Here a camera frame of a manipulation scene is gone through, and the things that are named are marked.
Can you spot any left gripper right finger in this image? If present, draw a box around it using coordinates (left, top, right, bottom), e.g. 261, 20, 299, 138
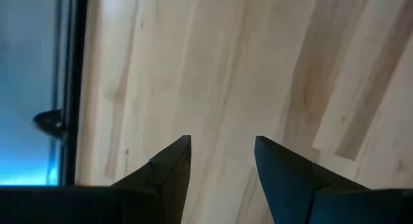
254, 136, 372, 224

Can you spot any black frame clamp knob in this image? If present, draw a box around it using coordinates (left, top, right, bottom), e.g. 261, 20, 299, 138
32, 108, 67, 139

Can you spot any black aluminium table frame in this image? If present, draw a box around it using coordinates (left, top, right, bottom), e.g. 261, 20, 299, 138
53, 0, 89, 187

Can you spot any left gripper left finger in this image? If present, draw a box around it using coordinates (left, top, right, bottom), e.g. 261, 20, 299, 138
112, 135, 192, 224

